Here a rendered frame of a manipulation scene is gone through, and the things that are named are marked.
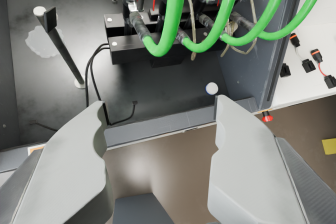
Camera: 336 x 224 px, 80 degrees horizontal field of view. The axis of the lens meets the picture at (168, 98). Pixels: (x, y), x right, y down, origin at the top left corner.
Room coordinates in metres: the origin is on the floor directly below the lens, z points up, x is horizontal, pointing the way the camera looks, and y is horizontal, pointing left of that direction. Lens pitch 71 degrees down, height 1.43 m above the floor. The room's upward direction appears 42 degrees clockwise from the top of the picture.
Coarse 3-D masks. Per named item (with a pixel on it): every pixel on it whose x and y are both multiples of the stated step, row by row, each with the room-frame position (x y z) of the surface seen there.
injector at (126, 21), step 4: (124, 0) 0.20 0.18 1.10; (128, 0) 0.20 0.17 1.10; (132, 0) 0.21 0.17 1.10; (136, 0) 0.22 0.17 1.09; (124, 4) 0.20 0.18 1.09; (124, 8) 0.20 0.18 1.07; (128, 8) 0.20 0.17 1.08; (124, 12) 0.20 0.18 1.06; (128, 12) 0.20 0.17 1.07; (124, 16) 0.20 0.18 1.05; (128, 16) 0.20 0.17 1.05; (124, 20) 0.20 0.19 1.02; (128, 20) 0.19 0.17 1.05; (124, 24) 0.20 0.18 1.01; (128, 24) 0.19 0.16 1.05; (132, 24) 0.19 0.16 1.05; (124, 28) 0.20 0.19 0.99; (128, 28) 0.20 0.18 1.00; (124, 32) 0.20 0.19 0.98; (128, 32) 0.21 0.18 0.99
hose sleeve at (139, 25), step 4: (136, 16) 0.17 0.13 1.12; (132, 20) 0.16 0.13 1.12; (136, 20) 0.16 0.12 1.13; (140, 20) 0.17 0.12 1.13; (136, 24) 0.15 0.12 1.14; (140, 24) 0.16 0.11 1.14; (144, 24) 0.16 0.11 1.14; (136, 28) 0.15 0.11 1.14; (140, 28) 0.15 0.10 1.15; (144, 28) 0.15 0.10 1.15; (140, 32) 0.14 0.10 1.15; (144, 32) 0.14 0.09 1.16; (148, 32) 0.15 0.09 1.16; (140, 36) 0.13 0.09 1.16; (144, 36) 0.14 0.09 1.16; (140, 40) 0.13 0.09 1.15
